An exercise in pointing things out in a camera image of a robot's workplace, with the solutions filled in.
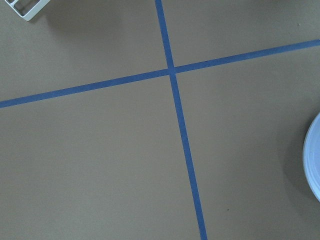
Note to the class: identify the blue ceramic plate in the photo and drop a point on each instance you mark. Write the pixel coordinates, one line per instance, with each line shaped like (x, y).
(311, 157)

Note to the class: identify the white metal rack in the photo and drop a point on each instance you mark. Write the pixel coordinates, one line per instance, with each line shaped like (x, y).
(27, 9)

